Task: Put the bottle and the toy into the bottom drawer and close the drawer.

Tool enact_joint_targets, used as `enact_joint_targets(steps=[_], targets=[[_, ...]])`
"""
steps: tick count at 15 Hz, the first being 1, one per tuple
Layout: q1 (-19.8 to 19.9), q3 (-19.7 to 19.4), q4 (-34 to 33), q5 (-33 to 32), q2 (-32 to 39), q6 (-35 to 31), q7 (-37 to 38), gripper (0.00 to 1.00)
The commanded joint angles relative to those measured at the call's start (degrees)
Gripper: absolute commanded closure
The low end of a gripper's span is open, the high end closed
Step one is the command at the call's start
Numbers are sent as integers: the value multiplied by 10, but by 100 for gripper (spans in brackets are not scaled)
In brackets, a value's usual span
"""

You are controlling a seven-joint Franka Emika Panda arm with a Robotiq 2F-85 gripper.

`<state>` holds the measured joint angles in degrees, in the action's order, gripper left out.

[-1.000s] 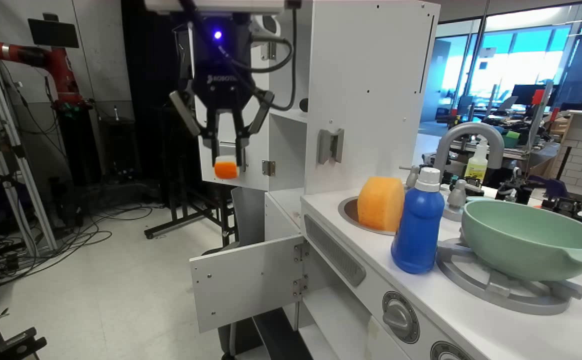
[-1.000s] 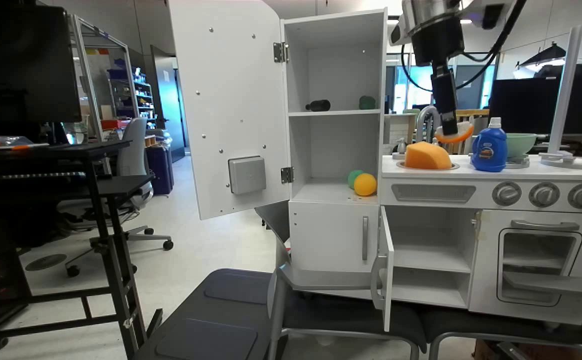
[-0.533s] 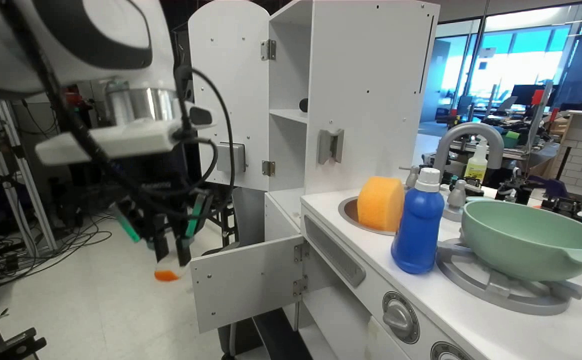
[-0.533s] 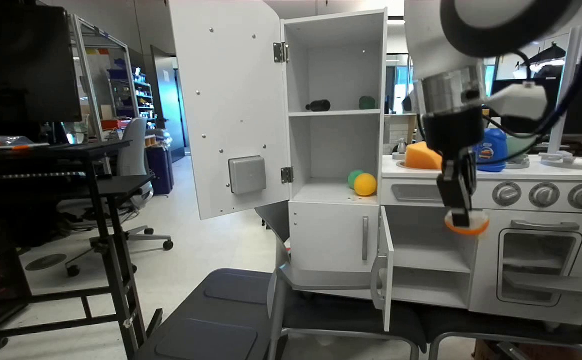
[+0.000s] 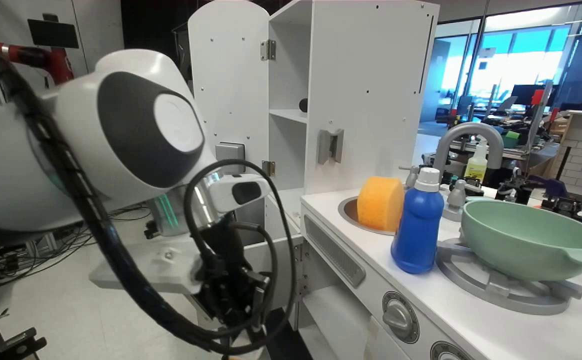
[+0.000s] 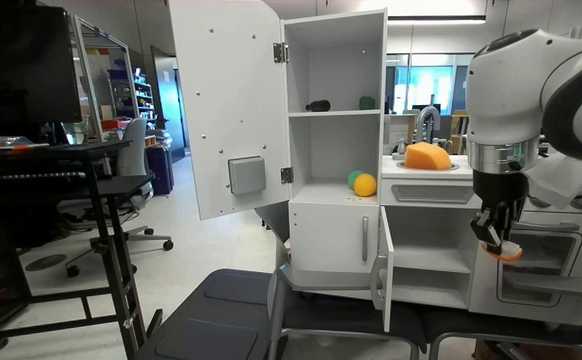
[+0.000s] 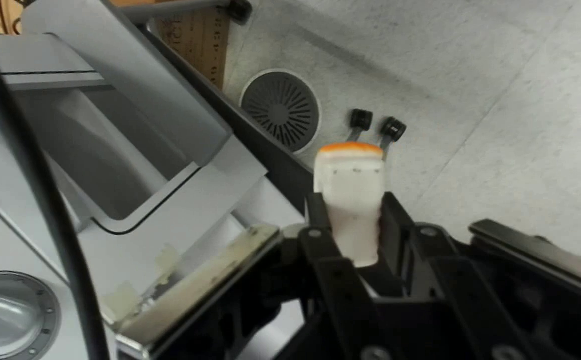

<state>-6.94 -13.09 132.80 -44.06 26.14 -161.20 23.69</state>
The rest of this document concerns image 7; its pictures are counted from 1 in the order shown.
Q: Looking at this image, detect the wooden panel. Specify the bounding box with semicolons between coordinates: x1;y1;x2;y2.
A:
147;5;229;87

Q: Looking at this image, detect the round dark floor grille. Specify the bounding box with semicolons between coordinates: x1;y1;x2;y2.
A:
237;68;323;155

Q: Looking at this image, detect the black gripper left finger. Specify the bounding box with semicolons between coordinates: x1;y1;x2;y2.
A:
111;191;370;360

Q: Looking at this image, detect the grey leg black foot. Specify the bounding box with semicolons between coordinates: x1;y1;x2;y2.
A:
374;116;408;158
342;107;374;144

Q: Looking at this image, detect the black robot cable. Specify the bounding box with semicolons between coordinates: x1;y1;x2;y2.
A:
0;25;111;360

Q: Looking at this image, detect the white toast toy orange crust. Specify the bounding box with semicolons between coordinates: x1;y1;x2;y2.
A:
313;139;386;267

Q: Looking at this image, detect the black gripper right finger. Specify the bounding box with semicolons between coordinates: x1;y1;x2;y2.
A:
380;191;581;360

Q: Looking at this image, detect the grey stove knob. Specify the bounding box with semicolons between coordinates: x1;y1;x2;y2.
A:
0;267;61;360

